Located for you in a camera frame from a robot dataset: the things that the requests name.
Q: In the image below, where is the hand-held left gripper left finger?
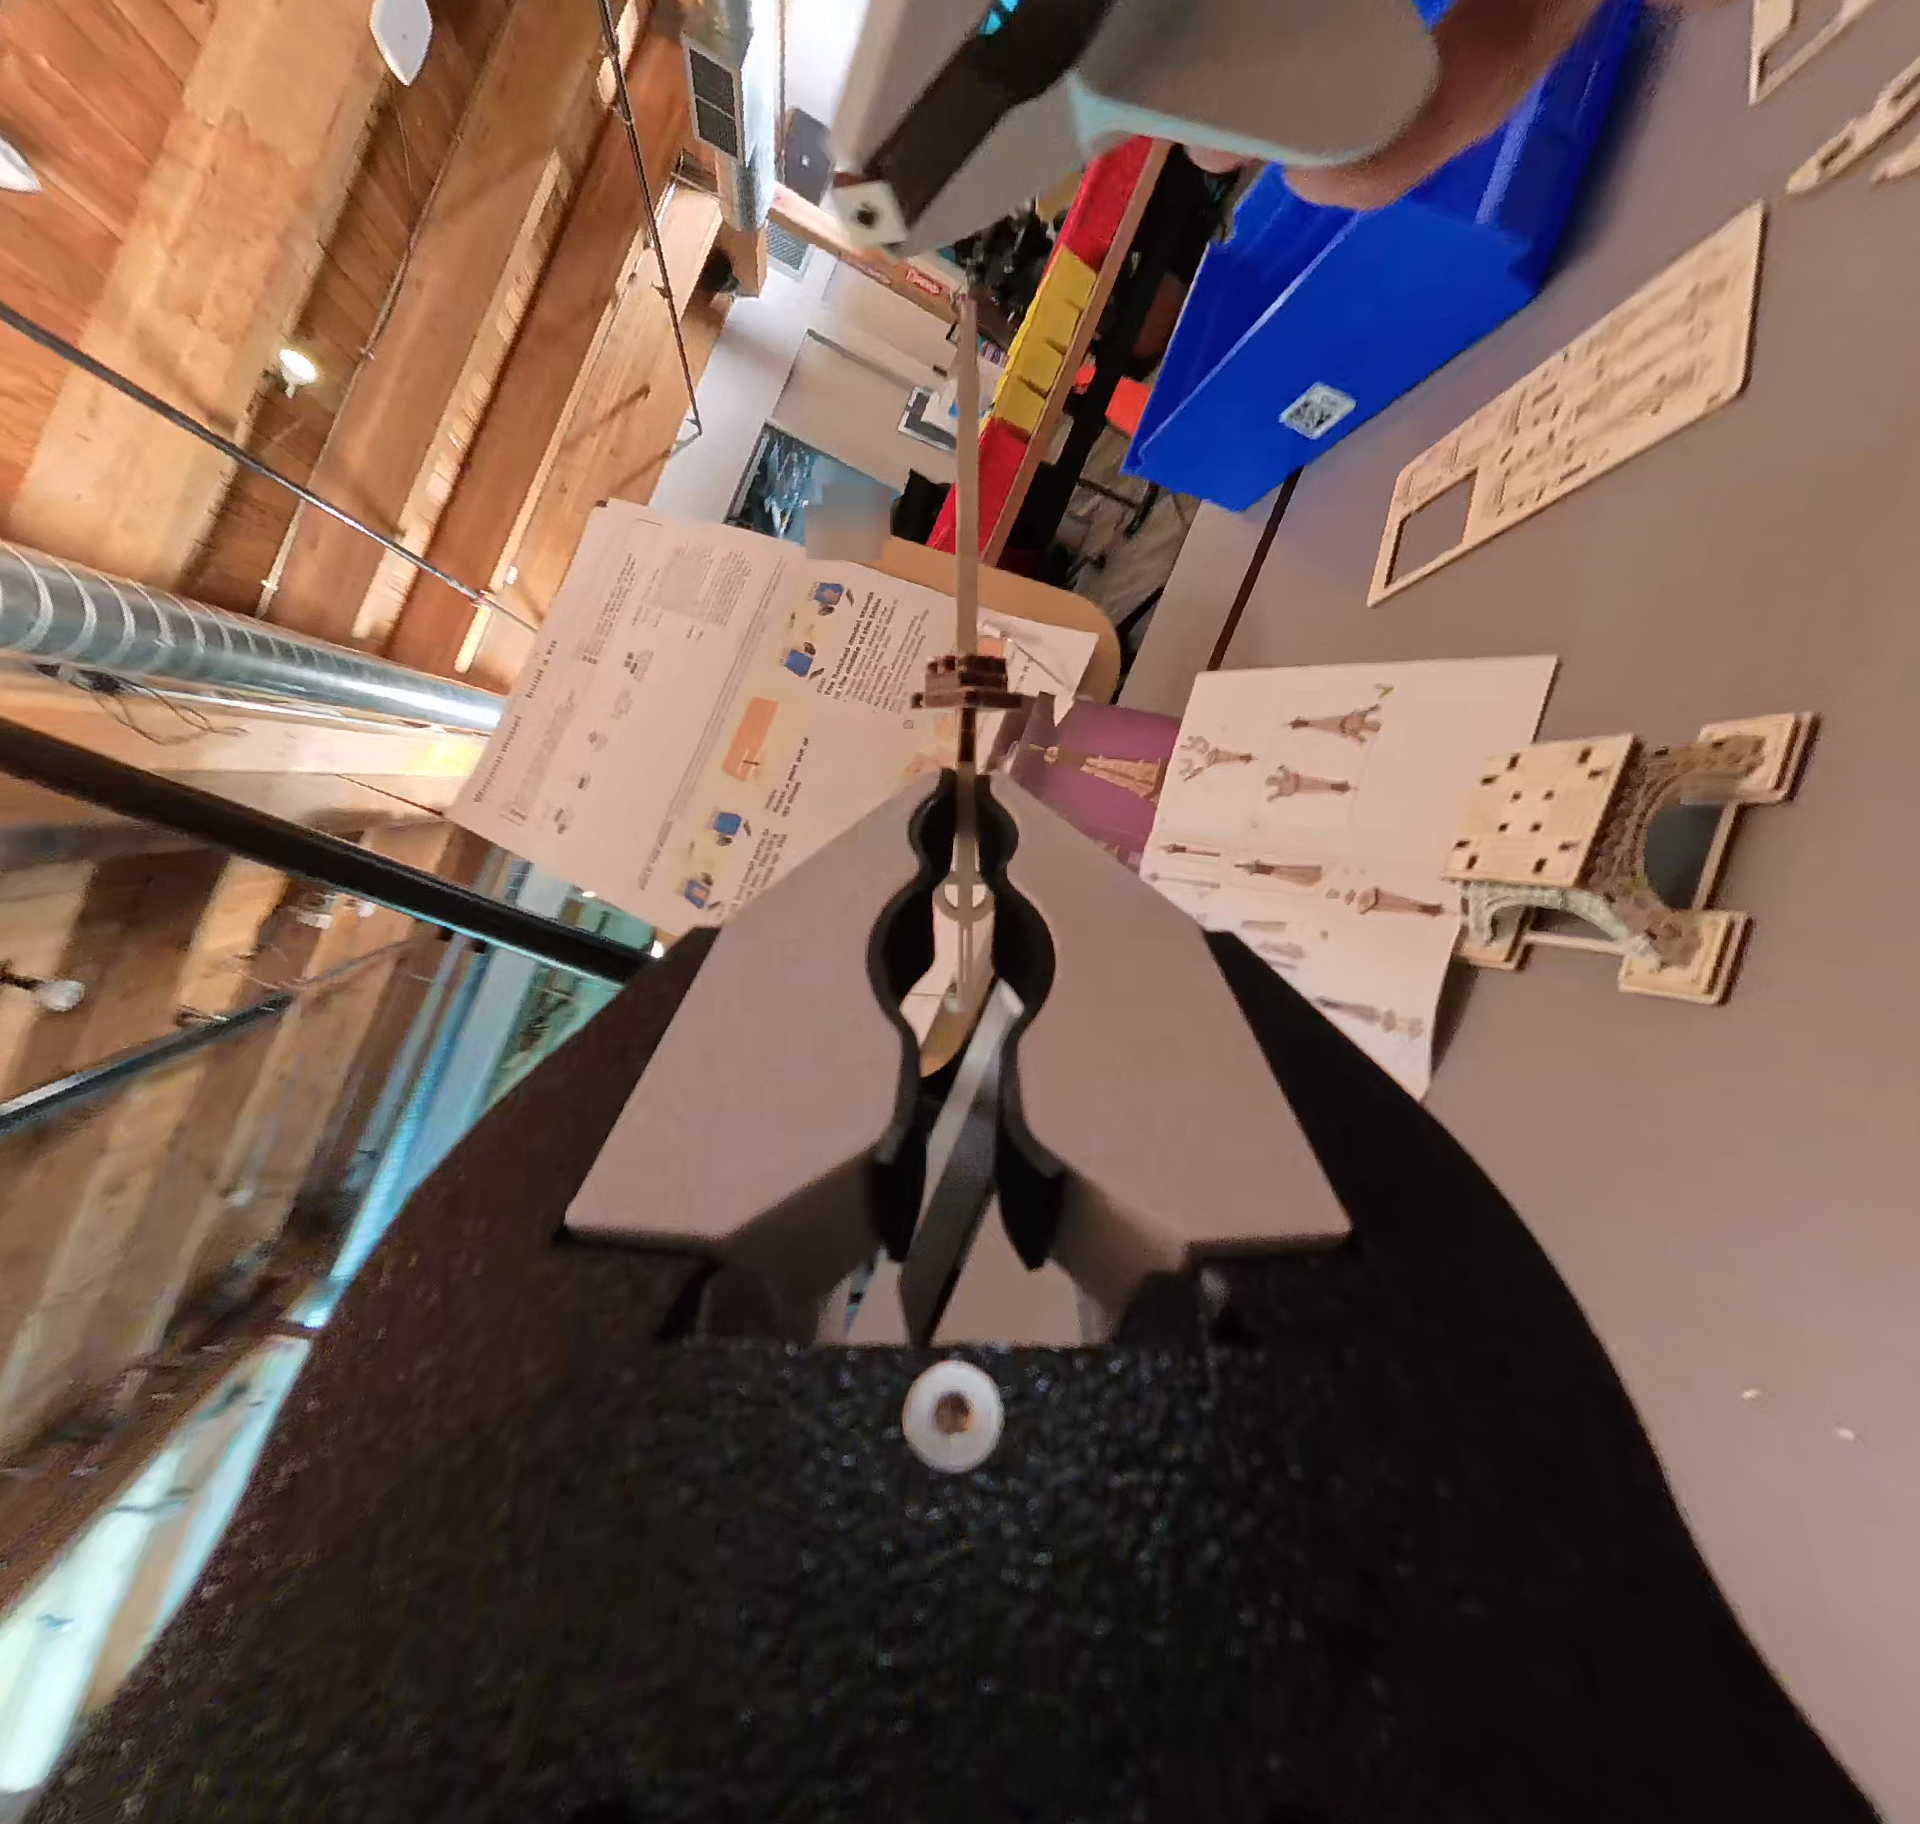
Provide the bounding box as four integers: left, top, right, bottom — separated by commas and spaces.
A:
564, 771, 948, 1262

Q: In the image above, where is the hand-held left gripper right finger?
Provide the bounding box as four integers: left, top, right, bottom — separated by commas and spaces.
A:
973, 771, 1353, 1274

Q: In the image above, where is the thin wooden spire piece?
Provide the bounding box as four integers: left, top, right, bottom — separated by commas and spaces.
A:
908, 292, 1038, 1061

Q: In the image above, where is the person's right hand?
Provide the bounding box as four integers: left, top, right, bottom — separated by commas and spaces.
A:
1281, 0, 1920, 213

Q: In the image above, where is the large blue storage bin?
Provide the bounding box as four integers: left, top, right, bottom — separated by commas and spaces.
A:
1123, 0, 1658, 513

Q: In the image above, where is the folded paper instruction sheet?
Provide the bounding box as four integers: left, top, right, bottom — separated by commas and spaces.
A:
1140, 654, 1562, 1101

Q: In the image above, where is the purple puzzle box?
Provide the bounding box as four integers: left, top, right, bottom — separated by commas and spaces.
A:
1007, 697, 1186, 872

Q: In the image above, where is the row of coloured storage bins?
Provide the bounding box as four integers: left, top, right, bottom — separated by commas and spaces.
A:
921, 135, 1163, 557

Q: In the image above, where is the instruction poster board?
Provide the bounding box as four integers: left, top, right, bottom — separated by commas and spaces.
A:
447, 501, 1124, 940

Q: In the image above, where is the wooden tower base model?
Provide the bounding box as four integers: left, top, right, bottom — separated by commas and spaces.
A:
1441, 712, 1818, 1008

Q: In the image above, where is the wooden sheet with tower parts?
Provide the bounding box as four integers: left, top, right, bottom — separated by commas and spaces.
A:
1364, 201, 1769, 608

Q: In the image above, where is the thin wooden frame offcut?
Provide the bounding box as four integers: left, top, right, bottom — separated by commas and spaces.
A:
1746, 0, 1920, 107

